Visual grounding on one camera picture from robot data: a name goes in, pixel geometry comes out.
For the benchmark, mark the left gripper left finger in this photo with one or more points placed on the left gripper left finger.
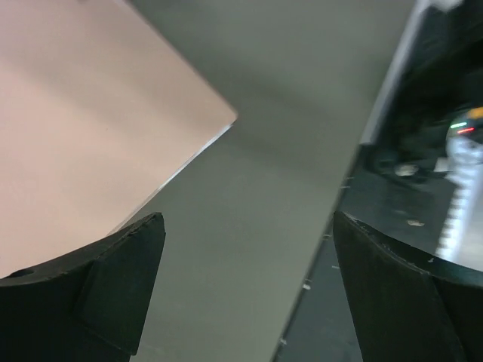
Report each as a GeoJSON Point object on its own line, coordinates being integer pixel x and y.
{"type": "Point", "coordinates": [88, 305]}

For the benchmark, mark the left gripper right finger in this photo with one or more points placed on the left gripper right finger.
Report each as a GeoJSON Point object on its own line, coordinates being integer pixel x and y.
{"type": "Point", "coordinates": [406, 304]}

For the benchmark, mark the beige paper folder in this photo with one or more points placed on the beige paper folder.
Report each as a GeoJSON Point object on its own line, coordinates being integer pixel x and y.
{"type": "Point", "coordinates": [97, 111]}

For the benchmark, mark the white table form sheet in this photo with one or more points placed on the white table form sheet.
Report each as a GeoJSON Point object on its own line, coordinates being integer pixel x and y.
{"type": "Point", "coordinates": [126, 220]}

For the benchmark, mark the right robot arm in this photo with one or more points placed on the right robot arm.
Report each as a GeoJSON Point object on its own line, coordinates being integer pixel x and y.
{"type": "Point", "coordinates": [441, 78]}

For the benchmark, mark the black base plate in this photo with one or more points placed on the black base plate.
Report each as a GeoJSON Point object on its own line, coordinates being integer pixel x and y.
{"type": "Point", "coordinates": [320, 327]}

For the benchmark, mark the grey slotted cable duct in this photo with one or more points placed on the grey slotted cable duct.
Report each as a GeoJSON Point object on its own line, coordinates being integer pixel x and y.
{"type": "Point", "coordinates": [465, 172]}

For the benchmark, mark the aluminium front rail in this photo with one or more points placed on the aluminium front rail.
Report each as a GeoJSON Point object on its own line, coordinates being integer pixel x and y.
{"type": "Point", "coordinates": [394, 73]}

